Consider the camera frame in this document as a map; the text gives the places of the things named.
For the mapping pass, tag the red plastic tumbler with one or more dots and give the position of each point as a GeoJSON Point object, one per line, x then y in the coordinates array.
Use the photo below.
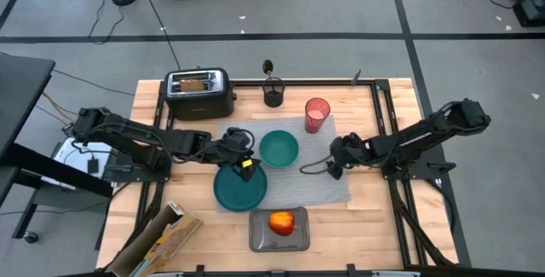
{"type": "Point", "coordinates": [317, 117]}

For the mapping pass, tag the white box under desk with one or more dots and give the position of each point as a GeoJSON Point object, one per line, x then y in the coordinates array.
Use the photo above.
{"type": "Point", "coordinates": [76, 162]}

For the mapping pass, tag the black desk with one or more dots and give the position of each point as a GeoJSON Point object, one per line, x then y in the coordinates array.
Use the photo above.
{"type": "Point", "coordinates": [21, 89]}

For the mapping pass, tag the grey woven placemat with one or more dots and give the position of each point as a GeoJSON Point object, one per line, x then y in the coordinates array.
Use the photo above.
{"type": "Point", "coordinates": [306, 183]}

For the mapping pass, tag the red apple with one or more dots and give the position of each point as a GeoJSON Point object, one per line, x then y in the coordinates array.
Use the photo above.
{"type": "Point", "coordinates": [281, 223]}

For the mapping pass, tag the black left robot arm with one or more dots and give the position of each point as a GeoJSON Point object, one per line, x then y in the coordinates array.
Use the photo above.
{"type": "Point", "coordinates": [140, 140]}

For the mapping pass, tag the purple yellow cereal box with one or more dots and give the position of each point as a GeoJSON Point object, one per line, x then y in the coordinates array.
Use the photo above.
{"type": "Point", "coordinates": [166, 238]}

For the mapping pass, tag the black two-slot toaster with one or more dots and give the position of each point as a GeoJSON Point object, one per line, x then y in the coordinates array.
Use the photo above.
{"type": "Point", "coordinates": [200, 104]}

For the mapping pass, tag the black equipment case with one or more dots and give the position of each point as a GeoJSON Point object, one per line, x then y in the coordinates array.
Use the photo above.
{"type": "Point", "coordinates": [530, 10]}

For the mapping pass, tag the black power adapter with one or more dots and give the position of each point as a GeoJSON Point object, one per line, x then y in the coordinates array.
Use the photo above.
{"type": "Point", "coordinates": [93, 166]}

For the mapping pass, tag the brown toast slice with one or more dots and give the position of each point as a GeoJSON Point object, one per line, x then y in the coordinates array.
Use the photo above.
{"type": "Point", "coordinates": [192, 85]}

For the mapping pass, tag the teal bowl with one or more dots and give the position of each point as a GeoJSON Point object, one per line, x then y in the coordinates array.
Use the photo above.
{"type": "Point", "coordinates": [279, 149]}

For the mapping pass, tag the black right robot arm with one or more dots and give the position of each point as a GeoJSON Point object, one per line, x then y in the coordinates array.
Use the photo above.
{"type": "Point", "coordinates": [409, 138]}

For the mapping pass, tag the black aluminium frame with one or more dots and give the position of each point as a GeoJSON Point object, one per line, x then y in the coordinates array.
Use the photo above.
{"type": "Point", "coordinates": [298, 82]}

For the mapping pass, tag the black utensil cup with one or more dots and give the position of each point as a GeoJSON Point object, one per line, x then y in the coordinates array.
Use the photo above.
{"type": "Point", "coordinates": [273, 98]}

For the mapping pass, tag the dark teal plate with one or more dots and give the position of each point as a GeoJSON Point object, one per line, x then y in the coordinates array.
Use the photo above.
{"type": "Point", "coordinates": [232, 194]}

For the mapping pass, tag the grey plastic tray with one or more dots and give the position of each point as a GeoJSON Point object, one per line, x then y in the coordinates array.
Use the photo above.
{"type": "Point", "coordinates": [264, 243]}

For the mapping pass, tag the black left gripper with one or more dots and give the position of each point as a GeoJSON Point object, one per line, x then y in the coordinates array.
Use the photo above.
{"type": "Point", "coordinates": [232, 147]}

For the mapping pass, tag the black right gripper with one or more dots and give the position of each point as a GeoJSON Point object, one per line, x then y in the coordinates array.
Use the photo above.
{"type": "Point", "coordinates": [351, 151]}

